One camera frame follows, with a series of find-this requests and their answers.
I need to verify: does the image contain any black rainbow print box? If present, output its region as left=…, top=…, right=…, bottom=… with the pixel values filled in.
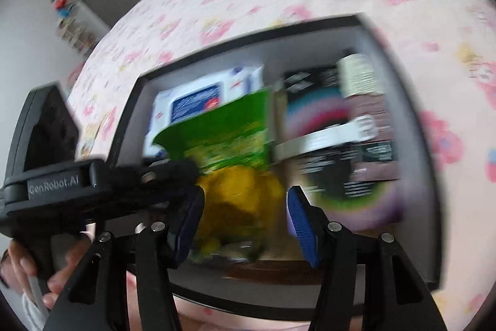
left=273, top=67, right=404, bottom=229

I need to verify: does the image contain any black cardboard box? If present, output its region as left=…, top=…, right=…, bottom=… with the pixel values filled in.
left=106, top=15, right=444, bottom=320

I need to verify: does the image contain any brown cream tube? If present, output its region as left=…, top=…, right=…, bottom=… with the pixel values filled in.
left=336, top=52, right=401, bottom=184

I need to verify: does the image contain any white toy shelf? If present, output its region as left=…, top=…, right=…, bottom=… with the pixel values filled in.
left=56, top=19, right=97, bottom=58

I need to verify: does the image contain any green corn snack packet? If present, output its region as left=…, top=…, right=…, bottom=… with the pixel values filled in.
left=153, top=88, right=287, bottom=266

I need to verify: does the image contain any person's left hand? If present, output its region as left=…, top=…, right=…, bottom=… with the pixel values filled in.
left=0, top=234, right=91, bottom=310

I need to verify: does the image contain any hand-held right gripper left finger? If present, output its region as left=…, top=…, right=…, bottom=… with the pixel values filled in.
left=42, top=188, right=205, bottom=331

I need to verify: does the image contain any white strip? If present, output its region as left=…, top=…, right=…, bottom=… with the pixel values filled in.
left=273, top=119, right=378, bottom=163

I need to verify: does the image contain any red blue plush toy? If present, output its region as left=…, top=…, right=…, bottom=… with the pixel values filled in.
left=50, top=0, right=76, bottom=19

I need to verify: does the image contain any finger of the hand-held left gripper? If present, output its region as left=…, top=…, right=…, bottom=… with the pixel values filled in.
left=112, top=158, right=200, bottom=208

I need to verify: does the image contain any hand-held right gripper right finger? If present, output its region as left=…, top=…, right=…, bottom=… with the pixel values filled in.
left=287, top=186, right=446, bottom=331

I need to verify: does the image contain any brown wooden comb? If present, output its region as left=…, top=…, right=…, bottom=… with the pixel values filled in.
left=223, top=261, right=324, bottom=285

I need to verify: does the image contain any white blue wet wipes pack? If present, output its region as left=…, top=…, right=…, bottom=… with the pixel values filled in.
left=145, top=65, right=264, bottom=157

